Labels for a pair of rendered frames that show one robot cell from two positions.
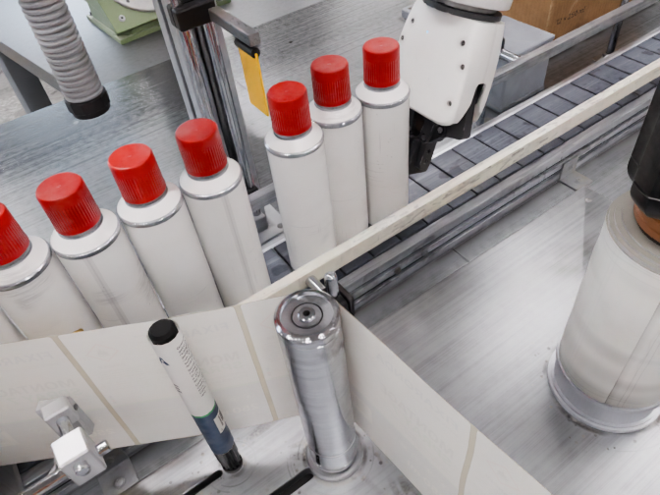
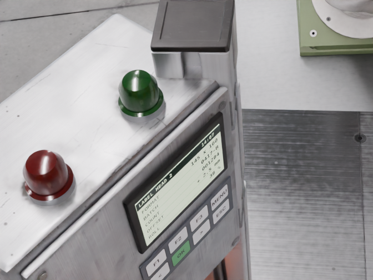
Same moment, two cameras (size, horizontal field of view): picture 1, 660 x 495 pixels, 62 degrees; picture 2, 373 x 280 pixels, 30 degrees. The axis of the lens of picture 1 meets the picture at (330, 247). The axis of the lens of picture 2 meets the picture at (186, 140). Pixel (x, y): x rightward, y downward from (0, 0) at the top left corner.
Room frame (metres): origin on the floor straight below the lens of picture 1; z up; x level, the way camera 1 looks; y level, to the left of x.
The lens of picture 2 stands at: (0.30, -0.10, 1.77)
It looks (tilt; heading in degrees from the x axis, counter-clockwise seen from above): 51 degrees down; 44
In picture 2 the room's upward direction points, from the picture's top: 9 degrees counter-clockwise
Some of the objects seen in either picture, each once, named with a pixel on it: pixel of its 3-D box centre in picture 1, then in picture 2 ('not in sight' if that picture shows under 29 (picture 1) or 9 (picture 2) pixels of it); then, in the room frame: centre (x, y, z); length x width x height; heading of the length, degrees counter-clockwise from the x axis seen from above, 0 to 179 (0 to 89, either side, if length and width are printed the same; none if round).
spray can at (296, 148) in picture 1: (302, 188); not in sight; (0.40, 0.02, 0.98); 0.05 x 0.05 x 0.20
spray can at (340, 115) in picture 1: (338, 159); not in sight; (0.44, -0.02, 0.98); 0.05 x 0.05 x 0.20
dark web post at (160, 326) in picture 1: (202, 408); not in sight; (0.19, 0.10, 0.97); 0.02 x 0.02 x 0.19
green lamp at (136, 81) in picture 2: not in sight; (139, 91); (0.48, 0.11, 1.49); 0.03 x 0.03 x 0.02
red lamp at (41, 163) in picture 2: not in sight; (45, 173); (0.41, 0.11, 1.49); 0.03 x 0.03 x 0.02
